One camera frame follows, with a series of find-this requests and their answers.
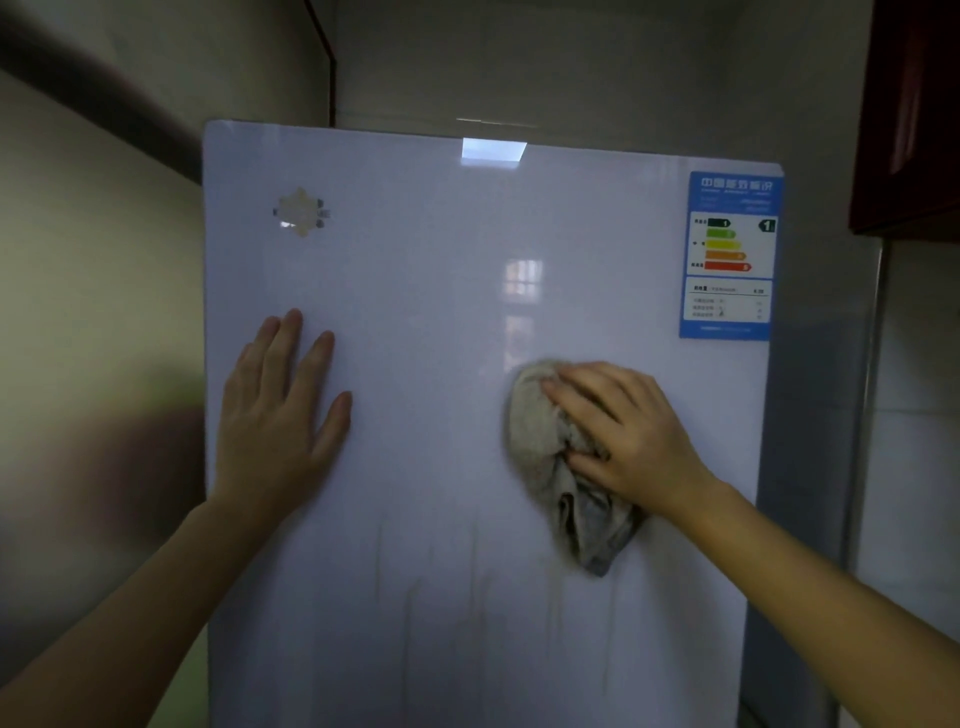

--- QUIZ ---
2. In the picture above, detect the person's right hand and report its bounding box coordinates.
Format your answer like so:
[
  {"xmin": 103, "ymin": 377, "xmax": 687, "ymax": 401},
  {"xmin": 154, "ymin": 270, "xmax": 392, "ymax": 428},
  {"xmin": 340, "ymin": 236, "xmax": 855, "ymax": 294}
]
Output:
[{"xmin": 540, "ymin": 360, "xmax": 723, "ymax": 528}]

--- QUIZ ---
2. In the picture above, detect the person's left hand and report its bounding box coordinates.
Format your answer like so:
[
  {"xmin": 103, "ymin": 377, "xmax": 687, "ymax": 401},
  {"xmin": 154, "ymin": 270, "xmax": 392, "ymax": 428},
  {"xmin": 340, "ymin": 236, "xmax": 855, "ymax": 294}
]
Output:
[{"xmin": 213, "ymin": 308, "xmax": 354, "ymax": 520}]

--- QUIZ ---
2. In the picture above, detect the grey cleaning cloth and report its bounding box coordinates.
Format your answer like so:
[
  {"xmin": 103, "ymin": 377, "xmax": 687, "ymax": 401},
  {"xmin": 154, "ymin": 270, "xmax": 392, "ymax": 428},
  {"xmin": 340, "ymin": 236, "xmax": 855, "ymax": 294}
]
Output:
[{"xmin": 504, "ymin": 359, "xmax": 650, "ymax": 578}]

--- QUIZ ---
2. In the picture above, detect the person's left forearm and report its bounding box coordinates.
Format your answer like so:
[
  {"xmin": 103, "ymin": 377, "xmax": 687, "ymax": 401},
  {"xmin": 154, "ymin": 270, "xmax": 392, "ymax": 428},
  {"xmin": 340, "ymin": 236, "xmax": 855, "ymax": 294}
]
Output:
[{"xmin": 0, "ymin": 495, "xmax": 303, "ymax": 728}]

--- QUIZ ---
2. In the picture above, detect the person's right forearm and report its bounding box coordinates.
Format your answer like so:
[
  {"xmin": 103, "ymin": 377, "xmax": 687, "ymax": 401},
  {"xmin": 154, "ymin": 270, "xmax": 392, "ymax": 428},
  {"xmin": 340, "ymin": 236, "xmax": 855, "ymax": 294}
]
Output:
[{"xmin": 660, "ymin": 478, "xmax": 960, "ymax": 728}]

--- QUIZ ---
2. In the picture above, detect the white refrigerator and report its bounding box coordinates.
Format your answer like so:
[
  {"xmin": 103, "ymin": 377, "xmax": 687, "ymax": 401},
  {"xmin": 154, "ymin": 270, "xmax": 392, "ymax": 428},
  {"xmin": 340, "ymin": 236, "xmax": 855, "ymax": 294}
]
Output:
[{"xmin": 201, "ymin": 118, "xmax": 888, "ymax": 728}]

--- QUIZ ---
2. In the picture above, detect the blue energy label sticker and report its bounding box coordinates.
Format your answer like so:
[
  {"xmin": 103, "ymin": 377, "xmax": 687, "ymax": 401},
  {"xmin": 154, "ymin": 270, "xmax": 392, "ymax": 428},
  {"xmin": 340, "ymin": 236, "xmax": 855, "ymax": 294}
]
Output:
[{"xmin": 679, "ymin": 171, "xmax": 785, "ymax": 342}]

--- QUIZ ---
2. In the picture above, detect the dark red wall cabinet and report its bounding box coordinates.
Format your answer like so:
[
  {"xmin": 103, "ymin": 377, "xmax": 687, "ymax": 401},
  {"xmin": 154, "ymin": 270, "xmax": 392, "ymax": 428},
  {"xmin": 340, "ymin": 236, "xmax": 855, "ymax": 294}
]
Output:
[{"xmin": 849, "ymin": 0, "xmax": 960, "ymax": 243}]

